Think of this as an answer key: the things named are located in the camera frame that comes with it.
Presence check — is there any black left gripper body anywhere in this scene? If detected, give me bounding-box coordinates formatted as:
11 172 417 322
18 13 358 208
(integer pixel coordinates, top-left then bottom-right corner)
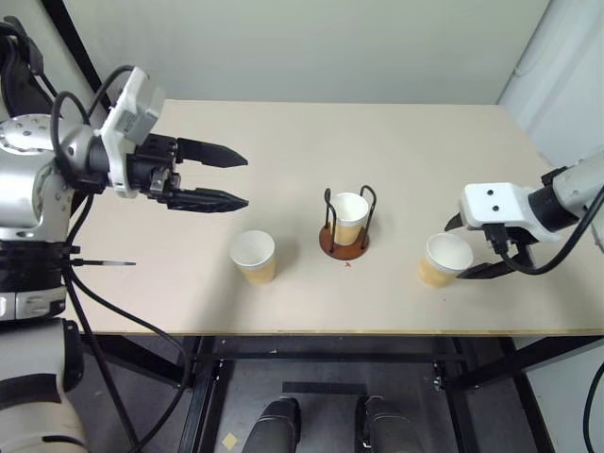
123 133 184 205

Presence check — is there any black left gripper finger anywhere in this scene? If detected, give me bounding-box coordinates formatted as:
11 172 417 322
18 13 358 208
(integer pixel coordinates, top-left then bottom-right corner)
176 137 249 168
164 186 250 212

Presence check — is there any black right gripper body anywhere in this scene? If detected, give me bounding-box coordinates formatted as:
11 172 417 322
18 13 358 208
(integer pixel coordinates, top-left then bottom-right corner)
481 223 538 273

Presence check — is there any white and tan paper cup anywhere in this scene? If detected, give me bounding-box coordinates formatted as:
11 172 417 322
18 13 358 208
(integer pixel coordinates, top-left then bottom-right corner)
327 192 370 247
417 232 475 289
228 229 277 287

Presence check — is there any black zip tie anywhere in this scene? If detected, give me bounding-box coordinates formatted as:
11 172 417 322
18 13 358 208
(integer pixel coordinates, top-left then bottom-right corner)
69 257 138 270

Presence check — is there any black bag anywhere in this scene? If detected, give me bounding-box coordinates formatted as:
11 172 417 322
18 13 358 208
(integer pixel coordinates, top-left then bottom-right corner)
0 16 54 116

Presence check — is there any dark rounded robot foot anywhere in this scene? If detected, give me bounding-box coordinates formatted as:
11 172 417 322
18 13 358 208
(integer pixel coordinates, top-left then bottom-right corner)
242 396 304 453
360 394 422 453

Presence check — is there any black tape strip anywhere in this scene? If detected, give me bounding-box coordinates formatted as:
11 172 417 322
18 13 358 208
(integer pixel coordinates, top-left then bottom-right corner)
281 380 369 395

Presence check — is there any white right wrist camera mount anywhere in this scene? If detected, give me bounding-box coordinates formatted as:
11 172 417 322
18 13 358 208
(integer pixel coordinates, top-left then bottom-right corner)
459 181 559 245

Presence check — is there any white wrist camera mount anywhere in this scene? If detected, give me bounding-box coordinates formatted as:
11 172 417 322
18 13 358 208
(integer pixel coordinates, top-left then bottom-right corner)
459 181 559 245
97 66 166 200

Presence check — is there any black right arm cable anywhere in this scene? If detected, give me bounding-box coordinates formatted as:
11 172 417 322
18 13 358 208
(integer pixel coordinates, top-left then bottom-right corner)
485 184 604 276

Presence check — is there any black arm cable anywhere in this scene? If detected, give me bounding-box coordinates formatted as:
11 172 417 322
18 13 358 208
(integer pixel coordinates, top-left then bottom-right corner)
485 184 604 276
49 64 195 453

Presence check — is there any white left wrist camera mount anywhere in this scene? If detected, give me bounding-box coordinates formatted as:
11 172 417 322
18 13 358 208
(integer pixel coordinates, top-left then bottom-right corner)
97 66 166 200

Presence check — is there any wire cup holder brown base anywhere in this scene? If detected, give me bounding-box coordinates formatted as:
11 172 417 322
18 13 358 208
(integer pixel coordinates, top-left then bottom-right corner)
318 184 378 261

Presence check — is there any black vertical post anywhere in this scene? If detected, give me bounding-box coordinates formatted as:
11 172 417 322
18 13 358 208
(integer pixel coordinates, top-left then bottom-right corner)
44 0 120 108

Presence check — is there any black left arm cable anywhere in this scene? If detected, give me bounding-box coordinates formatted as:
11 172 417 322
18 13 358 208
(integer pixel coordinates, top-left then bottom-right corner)
49 64 195 453

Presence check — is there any black hanging cable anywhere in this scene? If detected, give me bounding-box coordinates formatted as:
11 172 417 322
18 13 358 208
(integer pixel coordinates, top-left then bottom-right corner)
583 361 604 453

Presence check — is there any black metal table frame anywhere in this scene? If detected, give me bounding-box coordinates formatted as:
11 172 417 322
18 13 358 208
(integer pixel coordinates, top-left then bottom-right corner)
79 333 558 453

